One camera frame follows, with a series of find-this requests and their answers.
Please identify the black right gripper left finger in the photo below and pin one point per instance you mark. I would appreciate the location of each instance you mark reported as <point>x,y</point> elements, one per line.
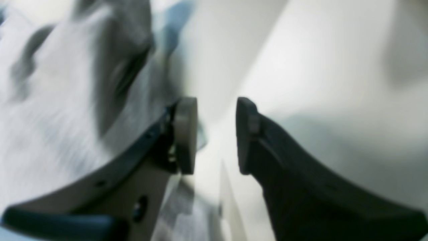
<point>120,201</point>

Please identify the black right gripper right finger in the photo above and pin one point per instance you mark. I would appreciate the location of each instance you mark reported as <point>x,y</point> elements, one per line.
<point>305,200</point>

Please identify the grey t-shirt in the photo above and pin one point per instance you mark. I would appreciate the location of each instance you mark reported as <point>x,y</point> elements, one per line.
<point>79,92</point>

